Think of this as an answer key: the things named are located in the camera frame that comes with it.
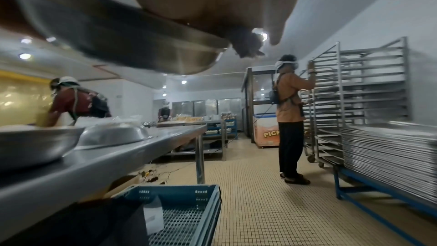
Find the person's left hand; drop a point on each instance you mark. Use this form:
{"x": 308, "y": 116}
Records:
{"x": 17, "y": 15}

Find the steel mixing bowl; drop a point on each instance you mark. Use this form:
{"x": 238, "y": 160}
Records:
{"x": 136, "y": 42}

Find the round ceiling light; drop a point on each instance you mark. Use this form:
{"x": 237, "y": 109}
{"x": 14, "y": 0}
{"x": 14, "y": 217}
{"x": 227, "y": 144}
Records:
{"x": 260, "y": 33}

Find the dark dough lump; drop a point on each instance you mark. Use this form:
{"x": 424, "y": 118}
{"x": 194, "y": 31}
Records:
{"x": 246, "y": 44}

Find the tall glass door cabinet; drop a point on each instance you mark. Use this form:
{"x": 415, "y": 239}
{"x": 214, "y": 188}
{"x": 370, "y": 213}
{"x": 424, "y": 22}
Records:
{"x": 263, "y": 91}

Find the stainless steel refrigerator row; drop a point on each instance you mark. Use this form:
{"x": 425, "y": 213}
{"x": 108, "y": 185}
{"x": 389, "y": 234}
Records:
{"x": 208, "y": 108}

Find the pile of bread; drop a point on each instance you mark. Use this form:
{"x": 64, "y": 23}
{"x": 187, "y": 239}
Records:
{"x": 187, "y": 118}

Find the blue shelf cart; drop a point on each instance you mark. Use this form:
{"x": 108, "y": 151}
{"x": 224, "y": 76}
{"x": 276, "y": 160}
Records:
{"x": 222, "y": 128}

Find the small steel work table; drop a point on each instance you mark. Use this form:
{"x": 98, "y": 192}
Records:
{"x": 191, "y": 126}

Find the orange chest freezer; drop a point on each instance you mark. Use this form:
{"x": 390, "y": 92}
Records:
{"x": 266, "y": 131}

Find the upturned grey metal bowl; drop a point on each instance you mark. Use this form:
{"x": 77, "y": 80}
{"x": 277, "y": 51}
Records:
{"x": 112, "y": 134}

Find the steel tray rack trolley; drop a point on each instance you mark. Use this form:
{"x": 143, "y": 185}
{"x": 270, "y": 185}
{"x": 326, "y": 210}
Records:
{"x": 358, "y": 99}

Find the long steel work table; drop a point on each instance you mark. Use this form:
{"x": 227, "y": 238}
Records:
{"x": 102, "y": 169}

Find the blue plastic crate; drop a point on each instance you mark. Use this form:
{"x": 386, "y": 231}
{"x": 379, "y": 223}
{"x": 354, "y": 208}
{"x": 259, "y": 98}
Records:
{"x": 191, "y": 212}

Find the black cloth apron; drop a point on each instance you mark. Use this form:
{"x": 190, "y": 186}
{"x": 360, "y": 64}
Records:
{"x": 75, "y": 226}

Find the white paper label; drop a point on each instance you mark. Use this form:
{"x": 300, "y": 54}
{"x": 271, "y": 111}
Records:
{"x": 153, "y": 215}

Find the stack of steel baking trays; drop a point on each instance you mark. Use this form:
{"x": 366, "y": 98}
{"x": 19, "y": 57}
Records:
{"x": 392, "y": 155}

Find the blue metal stand frame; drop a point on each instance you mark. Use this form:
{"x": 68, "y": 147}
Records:
{"x": 368, "y": 193}

